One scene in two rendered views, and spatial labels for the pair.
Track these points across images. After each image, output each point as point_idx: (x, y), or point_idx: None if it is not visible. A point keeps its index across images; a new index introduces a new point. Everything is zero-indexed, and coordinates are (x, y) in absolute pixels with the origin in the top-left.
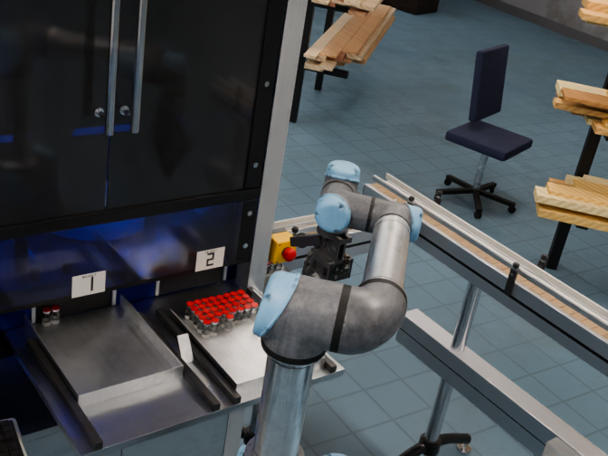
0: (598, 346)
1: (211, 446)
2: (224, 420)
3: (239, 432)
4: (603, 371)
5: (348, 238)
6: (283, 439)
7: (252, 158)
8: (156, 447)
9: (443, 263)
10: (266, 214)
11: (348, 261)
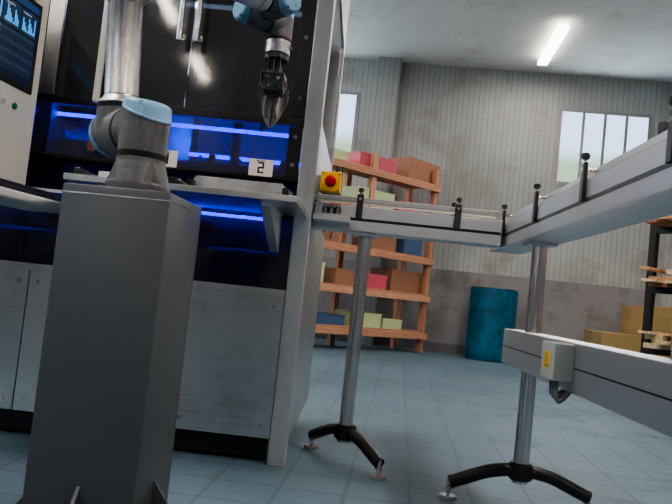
0: (569, 197)
1: (262, 367)
2: (276, 342)
3: (292, 365)
4: (572, 218)
5: (277, 52)
6: (110, 66)
7: (297, 93)
8: (210, 339)
9: (514, 242)
10: (310, 142)
11: (279, 73)
